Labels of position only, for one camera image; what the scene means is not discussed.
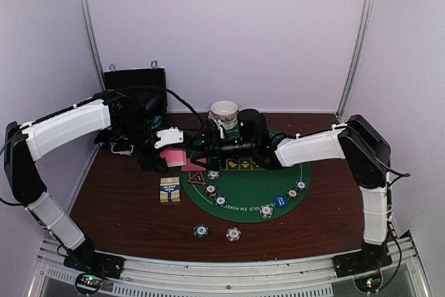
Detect pink card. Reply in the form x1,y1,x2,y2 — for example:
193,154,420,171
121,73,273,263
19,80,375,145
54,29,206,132
181,158,206,172

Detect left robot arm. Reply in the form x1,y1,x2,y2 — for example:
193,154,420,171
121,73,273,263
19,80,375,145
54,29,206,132
1,86,187,272

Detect teal chip stack in case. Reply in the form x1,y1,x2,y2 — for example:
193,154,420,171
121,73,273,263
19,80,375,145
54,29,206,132
150,115,164,131

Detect pink playing card deck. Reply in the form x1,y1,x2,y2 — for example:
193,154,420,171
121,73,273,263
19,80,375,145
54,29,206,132
160,148,186,168

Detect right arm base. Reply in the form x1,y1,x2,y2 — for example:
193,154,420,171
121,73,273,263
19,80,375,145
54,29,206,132
332,250,393,294

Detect blue round dealer button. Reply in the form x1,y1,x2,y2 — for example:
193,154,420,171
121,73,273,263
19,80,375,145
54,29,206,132
273,195,289,209

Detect round green poker mat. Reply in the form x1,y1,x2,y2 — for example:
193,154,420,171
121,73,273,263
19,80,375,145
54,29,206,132
179,125,312,224

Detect white ceramic bowl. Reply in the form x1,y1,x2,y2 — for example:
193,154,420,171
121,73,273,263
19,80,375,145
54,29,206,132
208,111,238,130
210,100,238,122

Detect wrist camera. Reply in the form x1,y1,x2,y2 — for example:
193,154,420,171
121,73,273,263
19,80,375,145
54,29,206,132
238,109,269,142
154,127,184,150

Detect dark blue chip stack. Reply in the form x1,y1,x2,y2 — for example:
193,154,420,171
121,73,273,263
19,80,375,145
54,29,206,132
193,224,209,238

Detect black red triangle all-in marker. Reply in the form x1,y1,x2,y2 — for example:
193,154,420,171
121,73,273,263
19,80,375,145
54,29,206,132
188,171,207,185

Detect brown chips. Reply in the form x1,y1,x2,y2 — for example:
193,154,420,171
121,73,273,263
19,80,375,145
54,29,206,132
286,189,299,200
204,184,218,198

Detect left aluminium post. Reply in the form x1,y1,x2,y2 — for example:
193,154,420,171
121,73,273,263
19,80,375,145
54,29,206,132
79,0,104,89

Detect lower white ceramic bowl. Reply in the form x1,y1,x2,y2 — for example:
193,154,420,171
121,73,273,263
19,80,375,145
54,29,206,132
208,111,238,130

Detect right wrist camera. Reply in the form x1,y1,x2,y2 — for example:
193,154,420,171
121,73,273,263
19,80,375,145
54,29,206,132
238,109,269,142

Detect light blue chip stack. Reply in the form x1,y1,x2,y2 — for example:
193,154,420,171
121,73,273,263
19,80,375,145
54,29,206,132
225,227,241,242

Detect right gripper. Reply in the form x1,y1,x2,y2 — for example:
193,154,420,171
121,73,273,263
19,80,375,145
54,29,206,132
186,128,256,171

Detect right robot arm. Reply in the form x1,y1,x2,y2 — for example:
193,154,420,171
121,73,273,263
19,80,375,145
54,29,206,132
185,109,406,271

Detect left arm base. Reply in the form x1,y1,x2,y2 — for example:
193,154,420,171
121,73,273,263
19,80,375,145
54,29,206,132
63,253,124,296

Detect gold blue card box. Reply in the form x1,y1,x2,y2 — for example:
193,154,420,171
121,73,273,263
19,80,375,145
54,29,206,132
159,176,181,204

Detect black poker chip case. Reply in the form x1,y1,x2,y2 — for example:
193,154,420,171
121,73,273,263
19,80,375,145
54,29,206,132
103,61,168,156

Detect aluminium front rail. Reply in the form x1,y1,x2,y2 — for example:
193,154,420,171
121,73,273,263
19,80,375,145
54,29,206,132
25,236,432,296

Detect aluminium post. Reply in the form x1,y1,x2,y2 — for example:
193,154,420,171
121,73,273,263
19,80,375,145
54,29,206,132
79,0,104,89
336,0,375,122

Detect dark chips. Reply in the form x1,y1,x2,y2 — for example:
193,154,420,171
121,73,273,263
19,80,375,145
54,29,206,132
295,181,307,191
214,195,228,207

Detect upper white ceramic bowl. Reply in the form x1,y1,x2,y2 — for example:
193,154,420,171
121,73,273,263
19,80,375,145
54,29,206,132
210,100,238,122

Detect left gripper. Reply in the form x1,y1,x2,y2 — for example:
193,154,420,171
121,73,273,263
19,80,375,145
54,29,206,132
117,116,169,174

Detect right aluminium post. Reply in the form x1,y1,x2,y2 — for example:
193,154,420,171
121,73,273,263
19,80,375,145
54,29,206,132
336,0,375,122

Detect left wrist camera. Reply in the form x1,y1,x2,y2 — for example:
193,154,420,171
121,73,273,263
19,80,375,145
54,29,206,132
154,127,184,150

